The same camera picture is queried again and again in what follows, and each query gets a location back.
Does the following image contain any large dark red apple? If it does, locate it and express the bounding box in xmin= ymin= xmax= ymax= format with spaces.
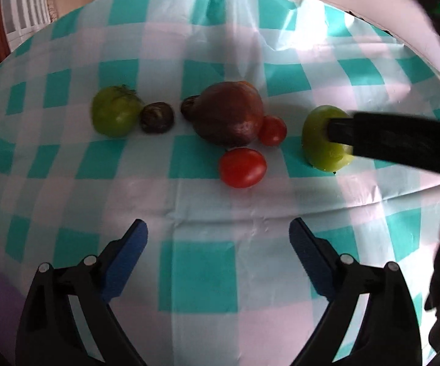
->
xmin=192 ymin=82 xmax=264 ymax=148

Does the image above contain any green tomato with stem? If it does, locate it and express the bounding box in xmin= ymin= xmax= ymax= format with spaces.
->
xmin=91 ymin=85 xmax=144 ymax=138

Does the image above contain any teal checkered tablecloth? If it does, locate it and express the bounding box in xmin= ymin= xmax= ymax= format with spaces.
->
xmin=0 ymin=0 xmax=440 ymax=365

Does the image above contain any dark brown round fruit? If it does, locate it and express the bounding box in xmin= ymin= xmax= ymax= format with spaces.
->
xmin=140 ymin=102 xmax=175 ymax=134

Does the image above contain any oval red tomato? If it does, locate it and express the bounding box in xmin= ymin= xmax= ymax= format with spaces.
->
xmin=219 ymin=148 xmax=267 ymax=188

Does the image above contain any small red tomato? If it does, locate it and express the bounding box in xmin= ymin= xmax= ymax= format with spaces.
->
xmin=258 ymin=115 xmax=287 ymax=146

